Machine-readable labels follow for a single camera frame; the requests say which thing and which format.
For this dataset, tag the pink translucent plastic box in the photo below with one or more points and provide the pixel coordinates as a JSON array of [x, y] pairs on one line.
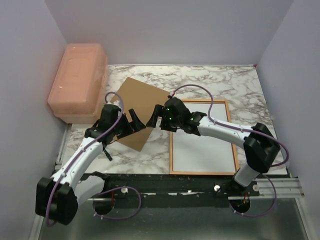
[[76, 96]]

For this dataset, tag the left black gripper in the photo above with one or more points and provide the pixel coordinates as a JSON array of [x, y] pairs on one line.
[[135, 126]]

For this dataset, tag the aluminium extrusion rail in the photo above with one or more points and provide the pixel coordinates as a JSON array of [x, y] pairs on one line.
[[268, 188]]

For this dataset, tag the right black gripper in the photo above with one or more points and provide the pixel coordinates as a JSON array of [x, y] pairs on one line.
[[160, 111]]

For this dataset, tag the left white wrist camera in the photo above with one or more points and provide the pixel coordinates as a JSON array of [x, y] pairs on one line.
[[116, 102]]

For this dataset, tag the mountain landscape photo print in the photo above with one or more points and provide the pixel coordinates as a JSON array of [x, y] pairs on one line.
[[205, 147]]

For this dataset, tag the small black green connector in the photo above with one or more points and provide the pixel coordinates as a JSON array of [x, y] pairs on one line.
[[108, 155]]

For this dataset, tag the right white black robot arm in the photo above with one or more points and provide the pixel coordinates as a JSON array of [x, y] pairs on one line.
[[259, 145]]

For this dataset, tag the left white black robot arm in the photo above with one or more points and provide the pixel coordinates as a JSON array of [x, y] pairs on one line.
[[59, 197]]

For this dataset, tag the brown cardboard backing board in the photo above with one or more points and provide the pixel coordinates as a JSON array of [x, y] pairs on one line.
[[141, 97]]

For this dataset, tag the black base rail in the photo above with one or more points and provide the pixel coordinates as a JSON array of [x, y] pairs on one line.
[[171, 191]]

